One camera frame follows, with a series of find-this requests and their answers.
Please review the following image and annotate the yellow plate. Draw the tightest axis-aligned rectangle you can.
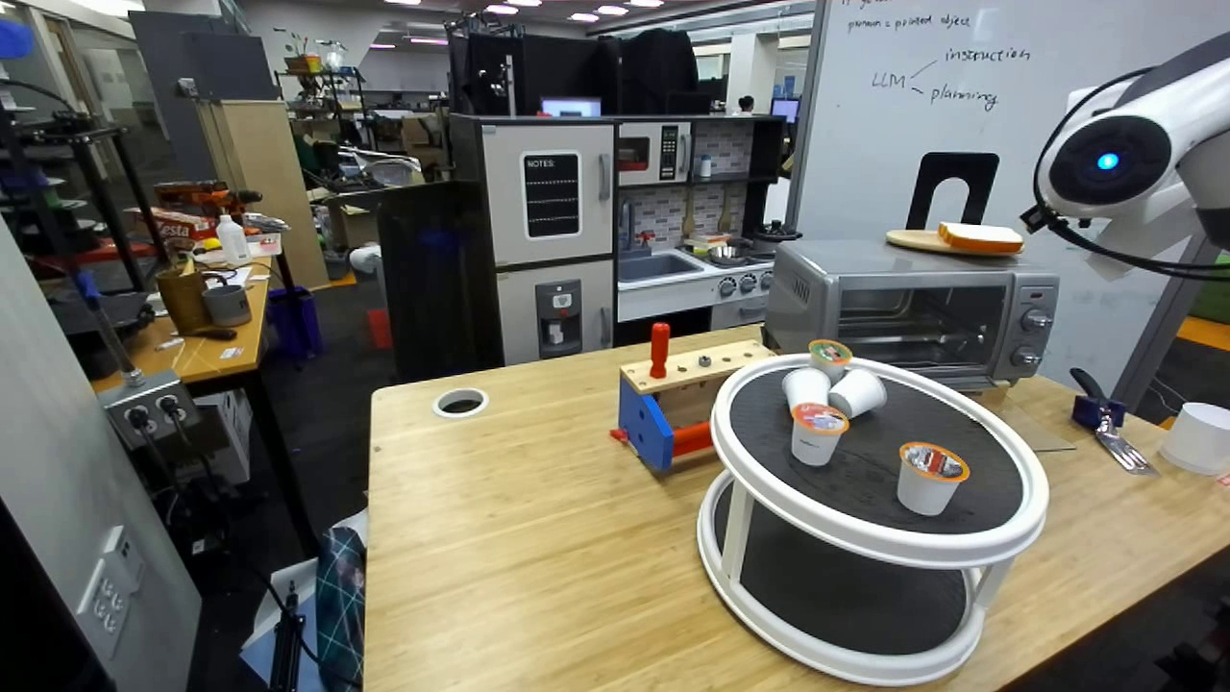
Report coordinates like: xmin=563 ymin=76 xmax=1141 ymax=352
xmin=939 ymin=218 xmax=1030 ymax=259

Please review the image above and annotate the silver toaster oven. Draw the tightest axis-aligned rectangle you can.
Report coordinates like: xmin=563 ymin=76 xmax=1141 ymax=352
xmin=762 ymin=234 xmax=1064 ymax=397

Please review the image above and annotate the wooden toy tool bench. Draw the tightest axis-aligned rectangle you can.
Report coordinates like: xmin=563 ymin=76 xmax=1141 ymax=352
xmin=612 ymin=321 xmax=781 ymax=476

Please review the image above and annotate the white table grommet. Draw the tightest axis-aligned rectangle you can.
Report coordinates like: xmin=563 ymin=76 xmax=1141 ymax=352
xmin=429 ymin=384 xmax=490 ymax=422

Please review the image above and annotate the white toy kitchen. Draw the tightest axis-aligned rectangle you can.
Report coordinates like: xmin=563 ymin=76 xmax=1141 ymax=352
xmin=448 ymin=111 xmax=787 ymax=368

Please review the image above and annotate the computer monitor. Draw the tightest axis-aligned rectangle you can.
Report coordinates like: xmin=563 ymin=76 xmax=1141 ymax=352
xmin=532 ymin=93 xmax=605 ymax=125

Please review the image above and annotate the round wooden plate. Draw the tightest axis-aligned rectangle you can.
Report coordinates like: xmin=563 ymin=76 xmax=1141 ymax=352
xmin=885 ymin=227 xmax=1030 ymax=263

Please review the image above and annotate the blue bin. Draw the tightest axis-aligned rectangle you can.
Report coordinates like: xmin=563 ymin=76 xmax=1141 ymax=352
xmin=266 ymin=280 xmax=325 ymax=362

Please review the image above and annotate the white two-tier turntable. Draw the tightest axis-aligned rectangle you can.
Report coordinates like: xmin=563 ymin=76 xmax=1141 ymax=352
xmin=691 ymin=354 xmax=1054 ymax=689

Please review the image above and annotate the black arched stand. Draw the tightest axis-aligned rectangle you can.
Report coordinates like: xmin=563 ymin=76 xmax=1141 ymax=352
xmin=903 ymin=149 xmax=1001 ymax=234

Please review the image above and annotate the whiteboard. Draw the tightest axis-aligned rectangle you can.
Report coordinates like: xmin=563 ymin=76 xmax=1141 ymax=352
xmin=782 ymin=0 xmax=1230 ymax=390

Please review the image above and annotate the plaid cloth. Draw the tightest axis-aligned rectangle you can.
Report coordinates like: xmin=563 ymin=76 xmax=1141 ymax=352
xmin=315 ymin=514 xmax=368 ymax=692

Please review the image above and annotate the white bottle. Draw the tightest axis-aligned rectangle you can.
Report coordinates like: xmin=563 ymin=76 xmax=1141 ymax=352
xmin=211 ymin=208 xmax=252 ymax=270

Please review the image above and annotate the wooden side desk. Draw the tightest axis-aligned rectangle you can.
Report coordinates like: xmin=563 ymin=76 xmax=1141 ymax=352
xmin=88 ymin=263 xmax=275 ymax=397

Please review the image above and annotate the brown cardboard box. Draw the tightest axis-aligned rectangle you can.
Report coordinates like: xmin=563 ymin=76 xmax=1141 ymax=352
xmin=154 ymin=263 xmax=213 ymax=339

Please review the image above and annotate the grey outlet box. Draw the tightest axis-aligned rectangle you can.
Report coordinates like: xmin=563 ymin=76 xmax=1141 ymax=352
xmin=101 ymin=368 xmax=203 ymax=456

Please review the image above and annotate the grey panel with outlet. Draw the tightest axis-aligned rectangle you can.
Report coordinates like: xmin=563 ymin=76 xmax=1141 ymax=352
xmin=0 ymin=217 xmax=207 ymax=692

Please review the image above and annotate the white mug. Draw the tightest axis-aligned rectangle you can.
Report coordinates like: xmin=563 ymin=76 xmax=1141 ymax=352
xmin=1154 ymin=399 xmax=1230 ymax=480

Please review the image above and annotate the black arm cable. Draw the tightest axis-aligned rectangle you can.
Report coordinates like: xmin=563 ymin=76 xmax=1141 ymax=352
xmin=1019 ymin=62 xmax=1230 ymax=285

